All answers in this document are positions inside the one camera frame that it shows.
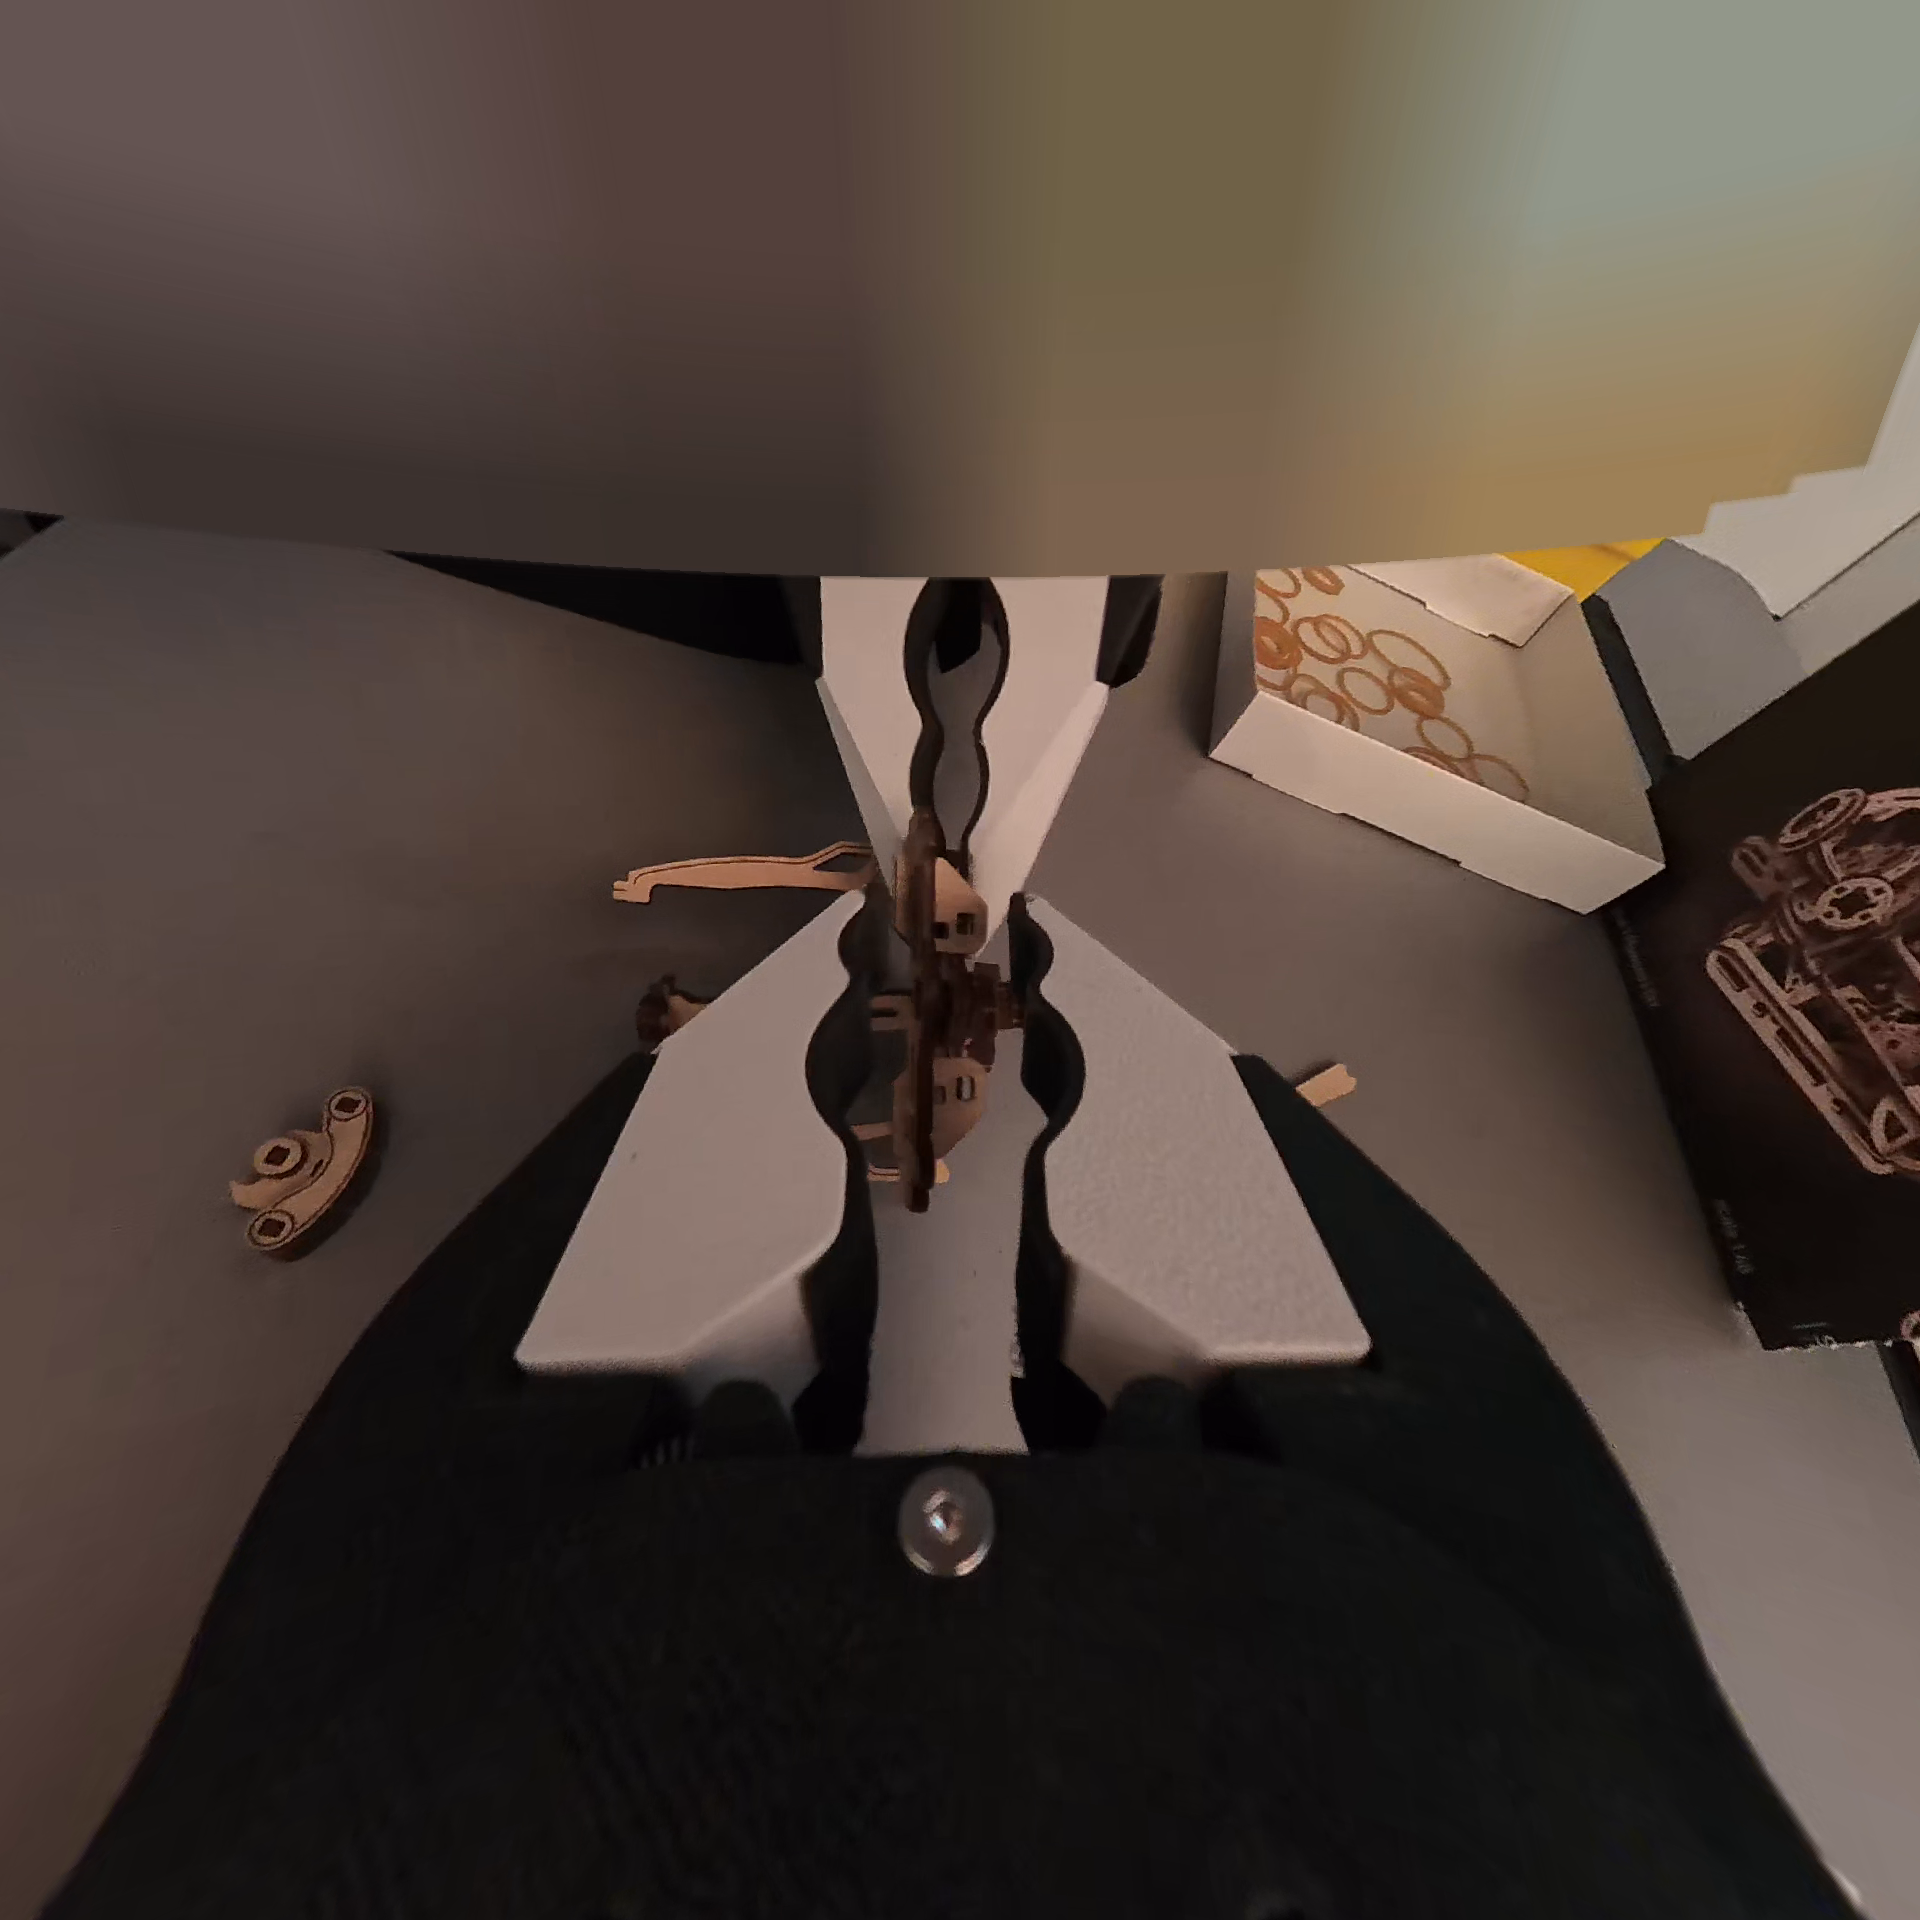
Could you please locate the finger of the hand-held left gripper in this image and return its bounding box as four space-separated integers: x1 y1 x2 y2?
819 574 942 895
959 574 1114 900

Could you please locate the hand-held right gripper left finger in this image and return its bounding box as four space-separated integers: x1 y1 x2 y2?
517 898 880 1372

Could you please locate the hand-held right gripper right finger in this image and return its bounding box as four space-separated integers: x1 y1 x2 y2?
1007 891 1372 1371

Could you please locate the wooden gear assembly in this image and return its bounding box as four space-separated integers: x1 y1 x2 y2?
862 808 1039 1214

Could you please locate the black model kit box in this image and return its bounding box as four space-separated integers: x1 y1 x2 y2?
1581 539 1920 1351

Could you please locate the pile of rubber bands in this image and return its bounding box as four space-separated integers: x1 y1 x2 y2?
1252 566 1534 803

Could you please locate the white cardboard box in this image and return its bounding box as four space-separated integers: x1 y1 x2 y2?
1206 557 1667 911

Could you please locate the curved stacked wooden block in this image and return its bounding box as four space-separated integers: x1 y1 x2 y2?
230 1086 379 1254

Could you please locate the white cardboard flap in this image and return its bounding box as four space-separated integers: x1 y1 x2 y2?
1704 319 1920 619

